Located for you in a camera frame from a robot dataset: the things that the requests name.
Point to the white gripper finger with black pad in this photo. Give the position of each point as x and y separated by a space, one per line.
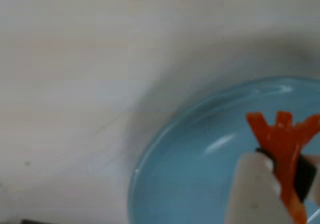
306 176
250 191

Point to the orange plastic fork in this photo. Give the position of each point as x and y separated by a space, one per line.
282 139

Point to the blue dish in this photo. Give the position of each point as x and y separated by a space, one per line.
187 164

